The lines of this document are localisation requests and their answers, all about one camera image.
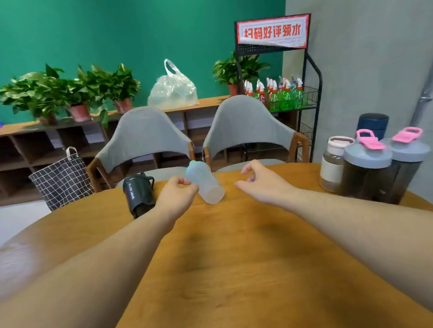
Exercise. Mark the person's left hand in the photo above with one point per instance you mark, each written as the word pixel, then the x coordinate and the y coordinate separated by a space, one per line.
pixel 172 199

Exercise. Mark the person's right hand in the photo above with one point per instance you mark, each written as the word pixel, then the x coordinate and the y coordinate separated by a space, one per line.
pixel 268 186

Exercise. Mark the person's left thumb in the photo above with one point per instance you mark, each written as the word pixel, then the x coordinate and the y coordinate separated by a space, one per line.
pixel 191 189

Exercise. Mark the person's right thumb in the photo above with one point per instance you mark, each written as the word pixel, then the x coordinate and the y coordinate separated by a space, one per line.
pixel 244 186

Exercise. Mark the translucent bottle with blue cap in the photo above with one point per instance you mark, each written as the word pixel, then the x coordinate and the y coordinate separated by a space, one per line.
pixel 206 183

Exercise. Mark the person's left forearm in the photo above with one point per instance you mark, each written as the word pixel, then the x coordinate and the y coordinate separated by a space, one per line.
pixel 83 280

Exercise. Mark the person's right forearm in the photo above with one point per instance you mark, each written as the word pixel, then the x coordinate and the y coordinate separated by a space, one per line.
pixel 375 239

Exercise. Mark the black water bottle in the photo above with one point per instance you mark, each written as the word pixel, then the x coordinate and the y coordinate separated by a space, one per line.
pixel 138 194

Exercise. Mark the glass bottle with white lid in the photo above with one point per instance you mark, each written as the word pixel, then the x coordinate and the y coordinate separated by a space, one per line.
pixel 332 167

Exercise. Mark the row of green spray bottles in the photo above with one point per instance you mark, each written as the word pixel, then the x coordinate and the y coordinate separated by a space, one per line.
pixel 278 95

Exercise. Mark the clear plastic bag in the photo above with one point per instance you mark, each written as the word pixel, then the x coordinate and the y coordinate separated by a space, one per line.
pixel 172 90

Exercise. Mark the black metal display rack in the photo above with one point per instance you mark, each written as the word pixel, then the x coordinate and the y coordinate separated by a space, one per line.
pixel 314 98

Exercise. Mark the potted green plant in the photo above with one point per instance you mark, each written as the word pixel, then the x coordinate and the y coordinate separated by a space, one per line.
pixel 231 71
pixel 119 87
pixel 35 92
pixel 79 105

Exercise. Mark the black checked fabric basket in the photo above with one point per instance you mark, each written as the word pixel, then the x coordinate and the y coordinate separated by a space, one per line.
pixel 62 181

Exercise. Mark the dark blue thermos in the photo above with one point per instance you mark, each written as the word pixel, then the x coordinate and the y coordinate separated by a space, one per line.
pixel 373 122

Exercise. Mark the red and white sign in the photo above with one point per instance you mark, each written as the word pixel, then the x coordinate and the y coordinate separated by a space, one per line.
pixel 273 32

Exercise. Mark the wooden cubby shelf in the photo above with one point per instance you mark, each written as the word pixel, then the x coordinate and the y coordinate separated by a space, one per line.
pixel 14 155

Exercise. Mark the grey chair with wooden frame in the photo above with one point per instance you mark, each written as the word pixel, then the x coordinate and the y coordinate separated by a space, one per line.
pixel 141 138
pixel 247 126

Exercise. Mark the grey metal wall pipe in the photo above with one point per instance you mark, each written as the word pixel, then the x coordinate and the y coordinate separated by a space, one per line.
pixel 429 81

